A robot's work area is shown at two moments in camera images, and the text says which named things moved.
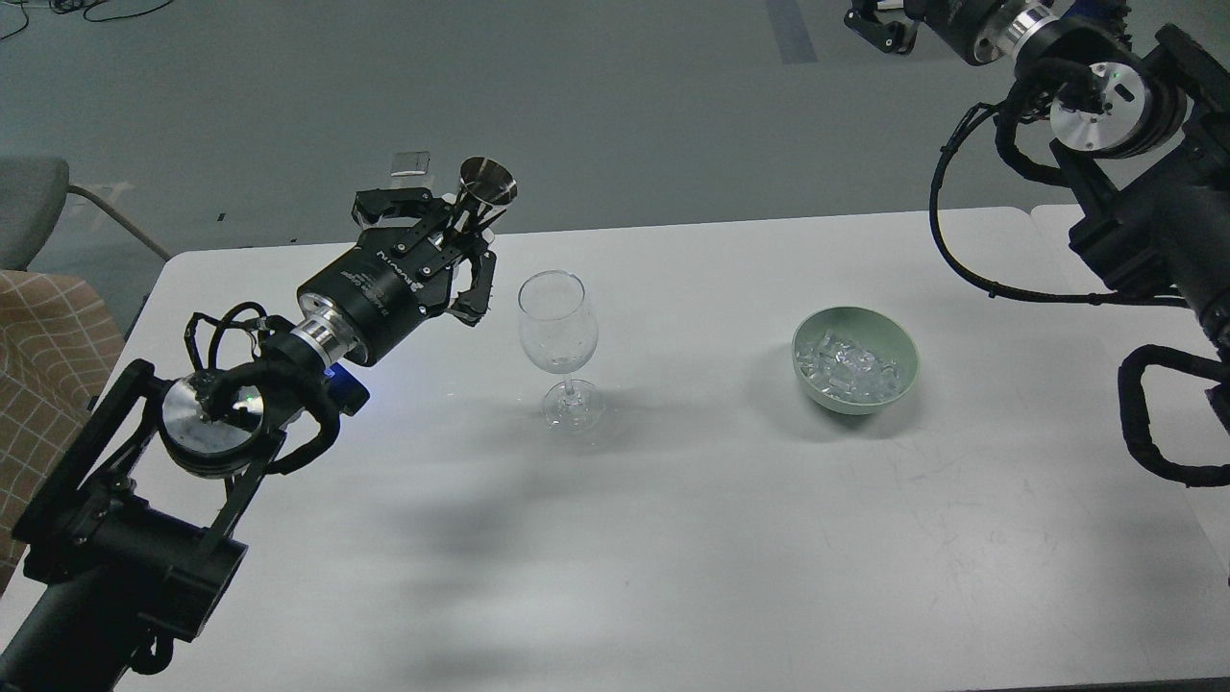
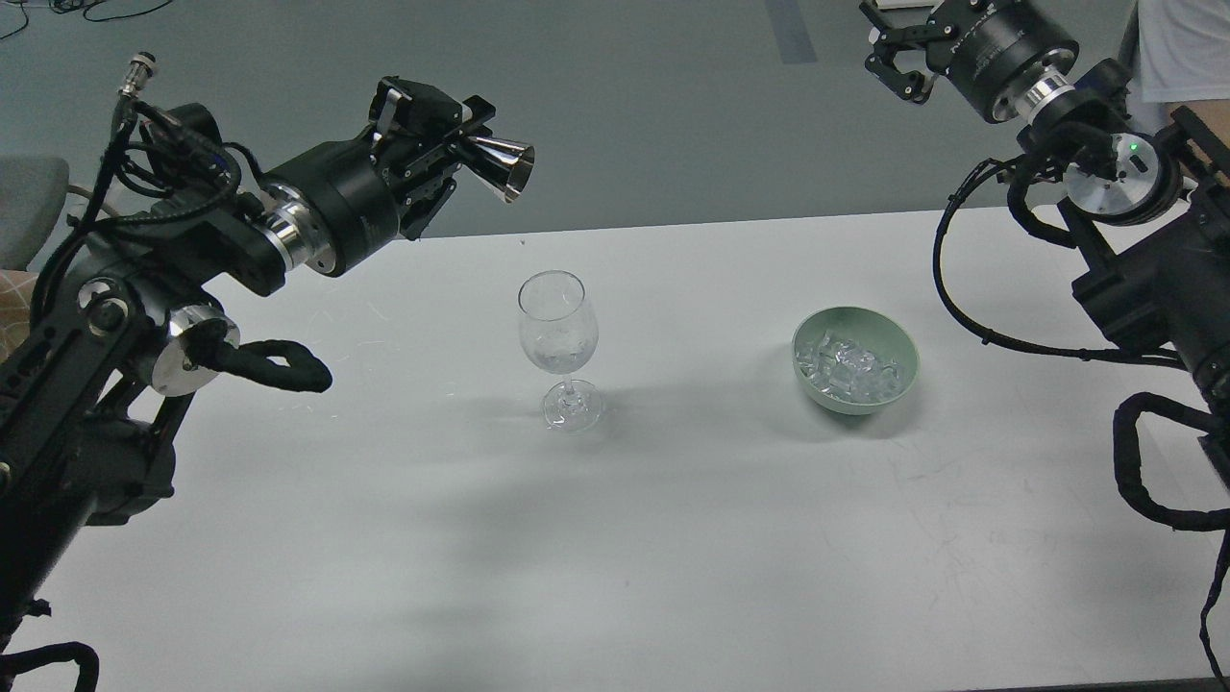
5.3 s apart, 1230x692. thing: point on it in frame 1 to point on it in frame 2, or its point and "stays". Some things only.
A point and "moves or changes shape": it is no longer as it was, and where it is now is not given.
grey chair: [33, 193] stays
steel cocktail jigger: [487, 180] moves or changes shape
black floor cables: [70, 6] stays
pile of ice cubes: [846, 371] stays
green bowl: [856, 360] stays
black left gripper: [395, 277] to [333, 206]
